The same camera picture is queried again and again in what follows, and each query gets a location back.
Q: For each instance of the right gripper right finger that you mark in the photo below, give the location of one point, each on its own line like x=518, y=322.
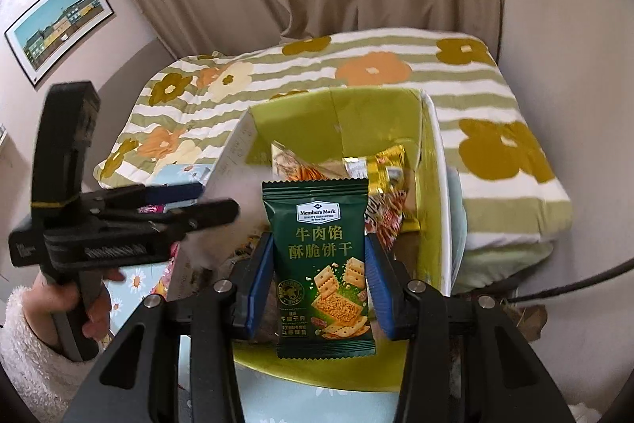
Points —
x=465, y=360

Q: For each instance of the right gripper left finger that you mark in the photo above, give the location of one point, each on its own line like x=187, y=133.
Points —
x=173, y=361

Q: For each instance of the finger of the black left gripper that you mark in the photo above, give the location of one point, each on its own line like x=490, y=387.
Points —
x=198, y=214
x=158, y=194

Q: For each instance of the cream orange sticks snack bag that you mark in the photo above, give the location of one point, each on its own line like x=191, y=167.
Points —
x=287, y=165

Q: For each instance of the green beef biscuit packet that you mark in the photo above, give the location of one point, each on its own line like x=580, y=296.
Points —
x=319, y=267

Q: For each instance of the red yellow chips bag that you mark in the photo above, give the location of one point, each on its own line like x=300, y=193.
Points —
x=384, y=216

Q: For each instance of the yellow snack bag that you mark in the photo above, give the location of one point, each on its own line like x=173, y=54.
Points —
x=385, y=171

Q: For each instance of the person's left hand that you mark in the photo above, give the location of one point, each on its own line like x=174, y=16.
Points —
x=42, y=301

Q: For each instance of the pink snack bag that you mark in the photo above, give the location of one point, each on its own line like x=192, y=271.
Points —
x=152, y=209

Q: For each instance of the white fleece left sleeve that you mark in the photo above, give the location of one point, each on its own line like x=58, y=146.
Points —
x=45, y=380

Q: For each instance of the framed building picture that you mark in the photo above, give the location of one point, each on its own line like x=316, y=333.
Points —
x=49, y=30

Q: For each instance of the floral striped quilt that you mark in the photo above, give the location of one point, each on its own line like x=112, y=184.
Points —
x=515, y=205

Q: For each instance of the green white cardboard box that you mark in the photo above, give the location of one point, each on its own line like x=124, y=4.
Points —
x=331, y=124

